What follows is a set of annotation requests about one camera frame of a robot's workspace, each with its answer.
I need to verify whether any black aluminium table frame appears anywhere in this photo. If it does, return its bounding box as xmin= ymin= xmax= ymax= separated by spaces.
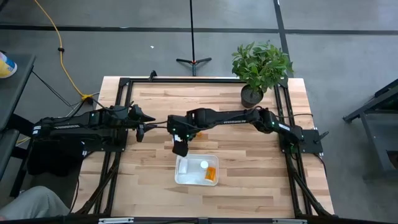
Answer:
xmin=74 ymin=77 xmax=335 ymax=218

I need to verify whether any black equipment box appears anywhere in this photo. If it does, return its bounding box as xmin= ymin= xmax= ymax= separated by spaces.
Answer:
xmin=27 ymin=139 xmax=85 ymax=177

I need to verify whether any person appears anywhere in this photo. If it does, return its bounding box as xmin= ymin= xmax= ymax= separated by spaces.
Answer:
xmin=0 ymin=185 xmax=71 ymax=221

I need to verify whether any yellow extension cable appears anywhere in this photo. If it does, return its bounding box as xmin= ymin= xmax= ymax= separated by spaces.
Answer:
xmin=33 ymin=0 xmax=93 ymax=103

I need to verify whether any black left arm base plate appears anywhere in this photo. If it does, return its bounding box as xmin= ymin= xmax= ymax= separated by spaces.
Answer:
xmin=82 ymin=138 xmax=128 ymax=153

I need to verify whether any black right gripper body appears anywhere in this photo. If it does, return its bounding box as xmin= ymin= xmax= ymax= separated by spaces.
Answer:
xmin=172 ymin=133 xmax=190 ymax=158

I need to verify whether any silver frame bracket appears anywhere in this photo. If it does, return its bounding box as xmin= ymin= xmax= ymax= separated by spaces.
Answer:
xmin=98 ymin=217 xmax=134 ymax=224
xmin=272 ymin=218 xmax=308 ymax=224

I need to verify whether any yellow blue white bag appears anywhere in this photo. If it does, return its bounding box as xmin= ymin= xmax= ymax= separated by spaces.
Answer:
xmin=0 ymin=52 xmax=18 ymax=79

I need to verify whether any dark gray metal cart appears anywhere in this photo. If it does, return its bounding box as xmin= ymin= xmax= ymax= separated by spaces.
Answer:
xmin=343 ymin=79 xmax=398 ymax=181

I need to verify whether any dark gray side table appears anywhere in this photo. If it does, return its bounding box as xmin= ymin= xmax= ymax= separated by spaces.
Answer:
xmin=0 ymin=53 xmax=36 ymax=131

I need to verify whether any thin black cable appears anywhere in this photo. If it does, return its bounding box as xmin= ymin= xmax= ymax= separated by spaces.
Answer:
xmin=30 ymin=70 xmax=75 ymax=109

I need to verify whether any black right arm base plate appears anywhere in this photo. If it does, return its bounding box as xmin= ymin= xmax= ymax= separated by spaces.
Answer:
xmin=278 ymin=129 xmax=330 ymax=155

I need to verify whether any black tripod stand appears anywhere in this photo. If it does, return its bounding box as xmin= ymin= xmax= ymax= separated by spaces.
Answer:
xmin=175 ymin=0 xmax=213 ymax=77

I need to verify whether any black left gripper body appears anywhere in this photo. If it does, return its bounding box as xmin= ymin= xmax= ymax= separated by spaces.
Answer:
xmin=127 ymin=104 xmax=146 ymax=143

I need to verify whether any green potted plant black pot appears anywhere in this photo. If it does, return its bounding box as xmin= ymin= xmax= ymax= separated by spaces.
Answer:
xmin=231 ymin=41 xmax=294 ymax=109

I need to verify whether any white plastic basket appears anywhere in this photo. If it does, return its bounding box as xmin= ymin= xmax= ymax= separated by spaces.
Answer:
xmin=174 ymin=154 xmax=220 ymax=187

